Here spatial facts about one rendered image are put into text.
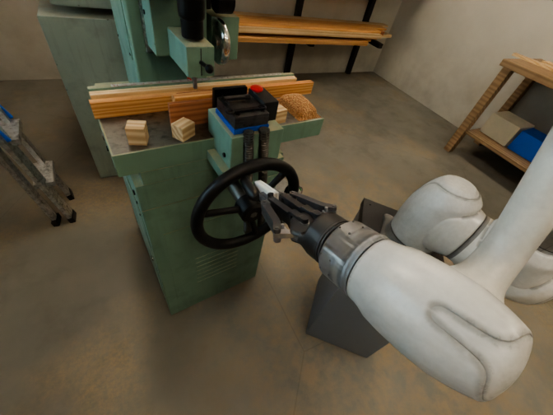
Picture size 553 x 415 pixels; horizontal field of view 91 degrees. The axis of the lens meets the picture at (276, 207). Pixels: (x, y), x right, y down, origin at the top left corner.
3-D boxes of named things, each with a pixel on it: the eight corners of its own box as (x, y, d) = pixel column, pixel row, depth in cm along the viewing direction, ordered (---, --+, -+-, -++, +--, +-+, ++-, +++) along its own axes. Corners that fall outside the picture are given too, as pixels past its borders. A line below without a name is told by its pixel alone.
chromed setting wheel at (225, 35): (222, 72, 82) (223, 25, 73) (206, 56, 88) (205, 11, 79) (231, 72, 83) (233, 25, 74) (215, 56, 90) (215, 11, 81)
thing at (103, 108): (95, 119, 65) (90, 103, 62) (93, 115, 66) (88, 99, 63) (310, 93, 96) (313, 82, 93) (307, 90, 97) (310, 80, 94)
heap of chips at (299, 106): (299, 121, 81) (301, 109, 78) (274, 99, 88) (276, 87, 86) (321, 117, 85) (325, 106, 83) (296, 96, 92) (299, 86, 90)
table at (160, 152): (127, 207, 57) (119, 185, 52) (99, 128, 72) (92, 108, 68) (338, 151, 85) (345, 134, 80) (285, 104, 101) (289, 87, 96)
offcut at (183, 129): (184, 129, 68) (183, 116, 66) (195, 134, 68) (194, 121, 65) (172, 137, 65) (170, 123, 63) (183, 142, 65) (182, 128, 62)
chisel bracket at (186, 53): (188, 84, 67) (185, 46, 61) (169, 62, 74) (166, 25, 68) (216, 82, 70) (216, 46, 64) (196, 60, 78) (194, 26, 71)
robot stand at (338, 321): (371, 300, 146) (437, 232, 102) (366, 358, 125) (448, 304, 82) (318, 280, 148) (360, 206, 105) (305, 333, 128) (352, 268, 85)
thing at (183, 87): (96, 114, 66) (90, 95, 63) (95, 110, 67) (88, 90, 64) (294, 92, 94) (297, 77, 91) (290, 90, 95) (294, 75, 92)
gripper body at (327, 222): (363, 215, 39) (320, 191, 45) (318, 235, 35) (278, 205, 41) (356, 255, 42) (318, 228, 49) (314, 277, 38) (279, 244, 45)
